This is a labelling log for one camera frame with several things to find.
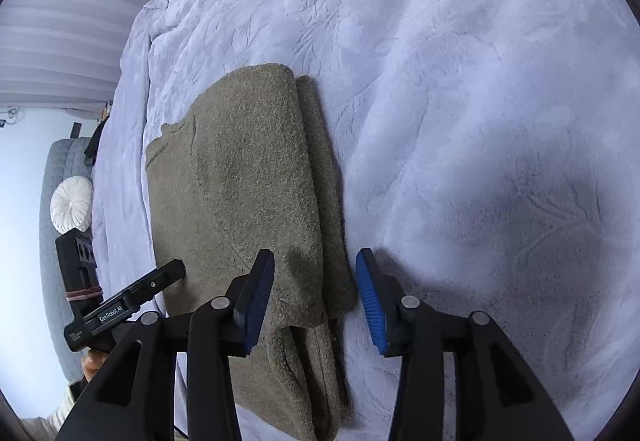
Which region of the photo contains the olive knit sweater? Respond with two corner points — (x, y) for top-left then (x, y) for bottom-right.
(145, 64), (357, 440)

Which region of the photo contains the person's left hand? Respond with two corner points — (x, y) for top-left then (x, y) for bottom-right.
(81, 350), (108, 383)

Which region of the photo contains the white round cushion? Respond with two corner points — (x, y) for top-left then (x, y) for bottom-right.
(50, 176), (93, 234)

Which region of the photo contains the grey quilted chair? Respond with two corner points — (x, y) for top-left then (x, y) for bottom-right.
(39, 138), (92, 383)

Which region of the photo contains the lavender plush bed blanket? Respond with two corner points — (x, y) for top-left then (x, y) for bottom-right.
(94, 0), (639, 440)

